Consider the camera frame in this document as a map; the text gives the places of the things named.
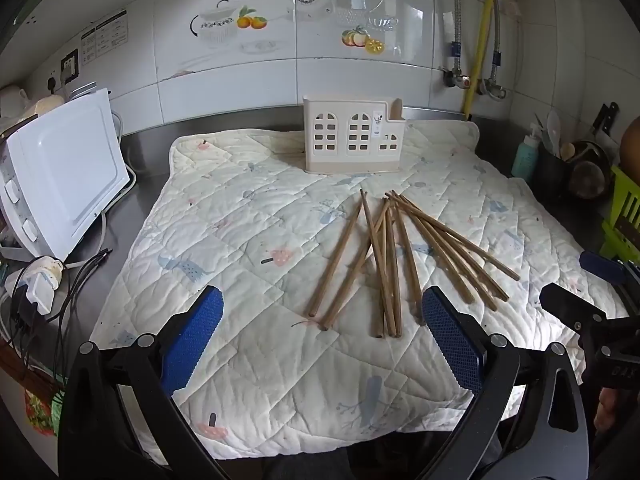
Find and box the white printed quilted mat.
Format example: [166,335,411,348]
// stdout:
[90,121,632,461]

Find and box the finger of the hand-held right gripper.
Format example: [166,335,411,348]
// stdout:
[540,282,608,333]
[580,251,640,301]

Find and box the white wall label sticker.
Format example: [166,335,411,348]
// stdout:
[80,8,130,66]

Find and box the white spatula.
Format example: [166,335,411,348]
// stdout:
[546,110,562,153]

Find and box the teal plastic bottle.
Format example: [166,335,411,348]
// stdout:
[511,127,542,181]

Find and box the white mug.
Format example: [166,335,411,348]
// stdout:
[0,85,30,120]

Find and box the brown round object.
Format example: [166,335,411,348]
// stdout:
[619,115,640,186]

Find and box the yellow gas pipe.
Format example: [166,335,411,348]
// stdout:
[462,0,501,122]

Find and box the metal water valve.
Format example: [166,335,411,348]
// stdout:
[477,77,508,101]

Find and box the green plastic basket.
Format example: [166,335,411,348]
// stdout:
[597,165,640,262]

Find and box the white power adapter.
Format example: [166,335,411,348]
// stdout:
[20,256,67,316]

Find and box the white power cable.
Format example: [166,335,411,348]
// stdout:
[65,165,138,268]

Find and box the black handled knife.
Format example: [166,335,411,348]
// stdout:
[591,102,620,137]

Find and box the black wall socket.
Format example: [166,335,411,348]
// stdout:
[60,49,81,85]

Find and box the red floral cloth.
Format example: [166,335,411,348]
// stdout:
[24,390,57,436]

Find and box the black utensil cup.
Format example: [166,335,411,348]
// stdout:
[537,147,572,197]

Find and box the white microwave oven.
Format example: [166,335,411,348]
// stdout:
[0,87,132,263]

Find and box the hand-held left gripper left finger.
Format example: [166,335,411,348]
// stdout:
[59,286,231,480]

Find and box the braided metal hose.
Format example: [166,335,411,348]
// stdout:
[449,0,464,73]
[491,0,507,81]

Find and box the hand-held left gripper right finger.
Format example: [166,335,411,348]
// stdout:
[415,286,593,480]

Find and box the person's right hand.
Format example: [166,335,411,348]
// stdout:
[595,389,623,431]

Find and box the pile of wooden chopsticks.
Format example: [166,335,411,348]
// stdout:
[307,189,521,339]

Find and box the metal valve with red knob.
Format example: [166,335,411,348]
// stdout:
[439,65,473,91]

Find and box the cream plastic utensil holder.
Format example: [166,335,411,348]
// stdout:
[302,95,408,176]

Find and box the dark round pot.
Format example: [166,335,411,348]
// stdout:
[570,140,614,201]

